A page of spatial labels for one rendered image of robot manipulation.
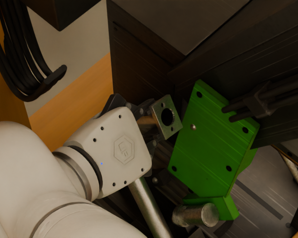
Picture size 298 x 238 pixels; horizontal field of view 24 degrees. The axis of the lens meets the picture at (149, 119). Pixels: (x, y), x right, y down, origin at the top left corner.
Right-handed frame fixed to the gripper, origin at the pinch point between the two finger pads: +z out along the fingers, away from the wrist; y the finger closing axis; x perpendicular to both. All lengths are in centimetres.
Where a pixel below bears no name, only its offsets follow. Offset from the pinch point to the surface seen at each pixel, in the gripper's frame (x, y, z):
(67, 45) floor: 139, -6, 93
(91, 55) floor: 131, -13, 96
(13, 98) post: 26.8, 7.6, -4.1
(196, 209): 2.7, -17.7, 3.4
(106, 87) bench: 39.7, -2.5, 25.3
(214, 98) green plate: -7.9, 0.2, 5.4
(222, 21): -1.9, 7.7, 19.6
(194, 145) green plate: 0.2, -7.4, 5.9
